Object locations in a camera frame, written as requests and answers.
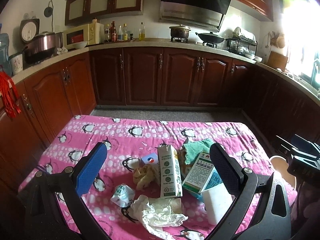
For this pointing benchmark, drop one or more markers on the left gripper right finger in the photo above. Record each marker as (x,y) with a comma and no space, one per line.
(228,169)

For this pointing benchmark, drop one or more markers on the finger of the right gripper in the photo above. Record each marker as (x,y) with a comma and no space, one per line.
(299,147)

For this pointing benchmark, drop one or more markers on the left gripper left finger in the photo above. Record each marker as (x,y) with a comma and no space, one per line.
(88,167)

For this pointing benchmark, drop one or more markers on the white sponge block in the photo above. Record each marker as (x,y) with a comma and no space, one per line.
(217,201)

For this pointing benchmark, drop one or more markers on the green white medicine box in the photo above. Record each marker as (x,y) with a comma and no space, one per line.
(200,174)

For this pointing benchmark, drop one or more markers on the white green wrapper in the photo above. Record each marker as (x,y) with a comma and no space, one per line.
(123,196)

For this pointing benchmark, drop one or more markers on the white milk carton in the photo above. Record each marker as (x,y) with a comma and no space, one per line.
(169,172)

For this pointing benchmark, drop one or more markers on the beige orange wrapper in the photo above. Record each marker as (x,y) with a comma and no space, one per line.
(144,176)

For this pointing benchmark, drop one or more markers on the white blue medicine box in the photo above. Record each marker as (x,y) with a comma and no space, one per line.
(151,159)

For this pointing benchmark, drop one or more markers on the white paper tissue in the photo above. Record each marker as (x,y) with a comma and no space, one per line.
(158,213)

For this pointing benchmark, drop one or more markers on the teal snack bag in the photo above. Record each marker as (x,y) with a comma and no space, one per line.
(214,180)

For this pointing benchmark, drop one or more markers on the beige trash bin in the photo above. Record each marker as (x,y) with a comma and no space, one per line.
(280,164)

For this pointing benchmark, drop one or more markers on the lower wooden kitchen cabinets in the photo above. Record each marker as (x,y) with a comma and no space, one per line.
(58,88)

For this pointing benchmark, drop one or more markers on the green cloth rag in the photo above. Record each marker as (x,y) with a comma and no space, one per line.
(194,148)

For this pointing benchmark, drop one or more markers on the wooden cutting board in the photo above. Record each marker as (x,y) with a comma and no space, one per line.
(277,60)

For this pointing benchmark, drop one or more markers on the black dish rack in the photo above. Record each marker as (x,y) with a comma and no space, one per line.
(242,42)

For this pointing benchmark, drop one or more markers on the white bowl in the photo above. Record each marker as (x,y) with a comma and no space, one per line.
(80,45)

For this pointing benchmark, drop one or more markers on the floral white mug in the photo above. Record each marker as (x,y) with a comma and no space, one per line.
(16,61)

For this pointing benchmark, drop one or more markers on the blue water jug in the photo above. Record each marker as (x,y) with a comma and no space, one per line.
(4,54)

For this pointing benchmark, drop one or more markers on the pink rice cooker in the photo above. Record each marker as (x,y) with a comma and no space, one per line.
(41,47)

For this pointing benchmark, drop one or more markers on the black wok pan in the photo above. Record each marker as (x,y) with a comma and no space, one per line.
(210,38)

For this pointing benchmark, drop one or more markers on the cream microwave oven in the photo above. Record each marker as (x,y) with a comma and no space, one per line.
(92,33)

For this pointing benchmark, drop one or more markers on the dark sauce bottle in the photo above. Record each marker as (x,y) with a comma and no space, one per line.
(113,32)

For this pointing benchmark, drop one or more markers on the yellow oil bottle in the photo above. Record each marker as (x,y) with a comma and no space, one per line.
(142,32)

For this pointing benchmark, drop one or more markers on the dark cooking pot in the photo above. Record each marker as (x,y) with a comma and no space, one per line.
(179,32)

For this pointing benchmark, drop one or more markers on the steel range hood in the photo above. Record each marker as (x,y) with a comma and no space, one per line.
(206,13)

